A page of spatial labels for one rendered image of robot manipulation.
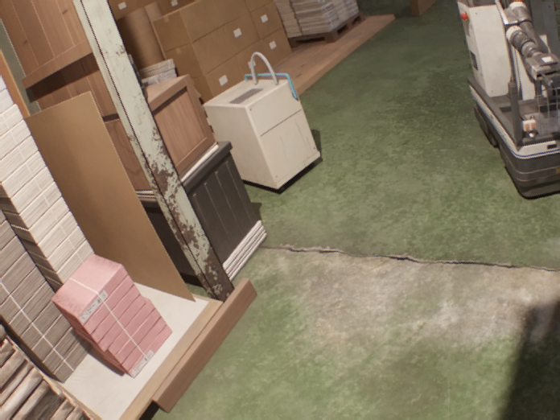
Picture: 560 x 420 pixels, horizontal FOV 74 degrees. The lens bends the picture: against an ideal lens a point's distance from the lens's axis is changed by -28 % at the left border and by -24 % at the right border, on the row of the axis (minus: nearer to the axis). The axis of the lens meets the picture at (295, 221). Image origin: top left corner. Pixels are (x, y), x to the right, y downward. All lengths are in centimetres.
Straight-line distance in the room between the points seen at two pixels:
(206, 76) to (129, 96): 238
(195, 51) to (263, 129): 170
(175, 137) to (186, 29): 211
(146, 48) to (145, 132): 280
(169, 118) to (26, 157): 63
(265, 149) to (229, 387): 121
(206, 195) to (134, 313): 58
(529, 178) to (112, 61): 169
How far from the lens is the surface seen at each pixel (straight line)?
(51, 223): 186
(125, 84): 154
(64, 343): 197
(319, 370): 157
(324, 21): 499
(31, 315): 186
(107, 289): 160
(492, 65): 229
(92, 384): 190
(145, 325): 173
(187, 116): 184
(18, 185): 178
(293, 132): 243
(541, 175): 200
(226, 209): 199
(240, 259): 207
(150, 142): 159
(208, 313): 182
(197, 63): 387
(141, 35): 432
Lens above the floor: 123
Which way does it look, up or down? 33 degrees down
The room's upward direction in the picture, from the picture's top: 21 degrees counter-clockwise
